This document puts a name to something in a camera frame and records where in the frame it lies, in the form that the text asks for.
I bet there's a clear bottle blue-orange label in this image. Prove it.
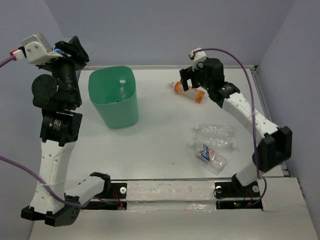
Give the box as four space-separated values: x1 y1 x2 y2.
189 141 228 175

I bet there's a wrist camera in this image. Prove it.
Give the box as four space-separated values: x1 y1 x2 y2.
10 33 63 66
188 47 208 71

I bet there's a clear bottle blue label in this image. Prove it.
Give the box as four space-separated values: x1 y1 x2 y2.
119 79 127 101

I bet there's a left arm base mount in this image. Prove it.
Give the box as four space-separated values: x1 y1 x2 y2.
86 181 128 211

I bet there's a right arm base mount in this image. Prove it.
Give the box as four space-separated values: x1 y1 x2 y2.
213 181 263 210

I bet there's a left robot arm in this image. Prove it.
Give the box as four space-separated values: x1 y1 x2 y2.
21 33 111 227

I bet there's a clear crushed bottle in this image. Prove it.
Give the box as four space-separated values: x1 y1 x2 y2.
195 135 237 151

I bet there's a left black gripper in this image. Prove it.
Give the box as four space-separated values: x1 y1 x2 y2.
44 34 94 104

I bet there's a clear bottle blue-white cap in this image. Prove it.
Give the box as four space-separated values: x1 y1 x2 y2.
52 45 61 53

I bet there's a green plastic bin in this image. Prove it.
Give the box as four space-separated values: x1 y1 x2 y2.
88 66 139 129

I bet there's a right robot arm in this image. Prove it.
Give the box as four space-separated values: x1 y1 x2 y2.
179 57 293 196

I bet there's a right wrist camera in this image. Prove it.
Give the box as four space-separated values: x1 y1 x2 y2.
188 47 208 71

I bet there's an orange label tea bottle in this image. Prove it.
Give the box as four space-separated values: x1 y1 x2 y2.
168 81 205 103

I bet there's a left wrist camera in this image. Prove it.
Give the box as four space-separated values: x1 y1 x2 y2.
10 33 63 66

